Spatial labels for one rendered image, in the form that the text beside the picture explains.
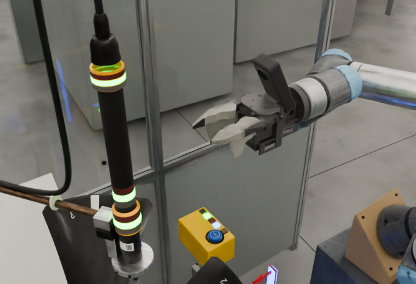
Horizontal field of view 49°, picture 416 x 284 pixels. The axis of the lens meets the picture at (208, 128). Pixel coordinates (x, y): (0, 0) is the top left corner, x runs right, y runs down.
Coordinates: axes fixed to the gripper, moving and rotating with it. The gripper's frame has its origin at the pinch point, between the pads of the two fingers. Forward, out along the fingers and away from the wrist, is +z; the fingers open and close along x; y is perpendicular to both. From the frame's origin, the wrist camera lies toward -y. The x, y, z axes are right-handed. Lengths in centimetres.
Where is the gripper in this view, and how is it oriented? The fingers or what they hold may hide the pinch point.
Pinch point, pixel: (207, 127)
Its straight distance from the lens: 73.4
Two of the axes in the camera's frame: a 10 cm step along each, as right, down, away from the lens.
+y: -0.1, 8.3, 5.5
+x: -5.8, -4.5, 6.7
